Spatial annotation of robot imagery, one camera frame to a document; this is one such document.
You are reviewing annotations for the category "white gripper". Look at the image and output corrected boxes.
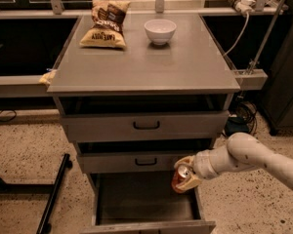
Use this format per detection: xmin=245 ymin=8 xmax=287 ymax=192
xmin=174 ymin=150 xmax=219 ymax=193

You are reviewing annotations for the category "orange coke can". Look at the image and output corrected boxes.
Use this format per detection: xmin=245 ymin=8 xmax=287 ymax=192
xmin=171 ymin=165 xmax=192 ymax=193

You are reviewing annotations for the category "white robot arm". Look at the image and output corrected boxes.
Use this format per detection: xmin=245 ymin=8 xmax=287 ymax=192
xmin=171 ymin=133 xmax=293 ymax=193

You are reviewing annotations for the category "grey top drawer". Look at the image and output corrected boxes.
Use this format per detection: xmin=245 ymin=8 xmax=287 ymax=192
xmin=61 ymin=111 xmax=229 ymax=142

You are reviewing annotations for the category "grey drawer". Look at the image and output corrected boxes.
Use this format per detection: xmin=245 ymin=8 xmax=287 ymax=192
xmin=61 ymin=111 xmax=229 ymax=142
xmin=77 ymin=151 xmax=195 ymax=174
xmin=80 ymin=171 xmax=216 ymax=234

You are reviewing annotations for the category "grey middle drawer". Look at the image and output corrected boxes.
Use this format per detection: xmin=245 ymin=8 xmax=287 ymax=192
xmin=77 ymin=151 xmax=195 ymax=174

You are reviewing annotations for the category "grey bottom drawer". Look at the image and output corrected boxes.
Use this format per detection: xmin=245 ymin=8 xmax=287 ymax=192
xmin=80 ymin=171 xmax=216 ymax=234

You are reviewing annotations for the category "grey drawer cabinet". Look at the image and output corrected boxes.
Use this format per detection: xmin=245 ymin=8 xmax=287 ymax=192
xmin=47 ymin=13 xmax=241 ymax=234

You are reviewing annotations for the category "dark grey cabinet right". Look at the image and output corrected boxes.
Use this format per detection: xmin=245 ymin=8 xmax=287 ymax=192
xmin=258 ymin=0 xmax=293 ymax=136

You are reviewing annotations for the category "white ceramic bowl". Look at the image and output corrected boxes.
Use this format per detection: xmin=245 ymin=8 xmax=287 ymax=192
xmin=145 ymin=19 xmax=177 ymax=45

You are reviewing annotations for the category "black floor stand bar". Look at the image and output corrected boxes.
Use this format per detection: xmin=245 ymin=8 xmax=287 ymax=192
xmin=36 ymin=153 xmax=72 ymax=234

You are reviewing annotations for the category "yellow sponge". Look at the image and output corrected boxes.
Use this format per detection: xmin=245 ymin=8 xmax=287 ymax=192
xmin=39 ymin=70 xmax=57 ymax=86

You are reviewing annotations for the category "white power strip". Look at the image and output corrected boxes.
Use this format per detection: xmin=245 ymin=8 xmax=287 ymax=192
xmin=228 ymin=0 xmax=254 ymax=15

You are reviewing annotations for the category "yellow brown chip bag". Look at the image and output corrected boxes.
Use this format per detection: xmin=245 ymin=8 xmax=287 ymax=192
xmin=80 ymin=0 xmax=130 ymax=49

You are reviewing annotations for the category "metal diagonal rod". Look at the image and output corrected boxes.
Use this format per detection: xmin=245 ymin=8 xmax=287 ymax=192
xmin=245 ymin=0 xmax=285 ymax=75

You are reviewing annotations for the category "black cable bundle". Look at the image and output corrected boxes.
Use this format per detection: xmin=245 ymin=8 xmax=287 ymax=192
xmin=222 ymin=99 xmax=258 ymax=138

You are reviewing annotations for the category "white power cable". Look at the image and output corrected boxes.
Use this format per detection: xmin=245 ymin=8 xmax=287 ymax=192
xmin=222 ymin=11 xmax=250 ymax=58

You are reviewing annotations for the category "black floor cable left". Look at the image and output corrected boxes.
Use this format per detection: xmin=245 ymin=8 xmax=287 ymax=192
xmin=0 ymin=109 xmax=18 ymax=123

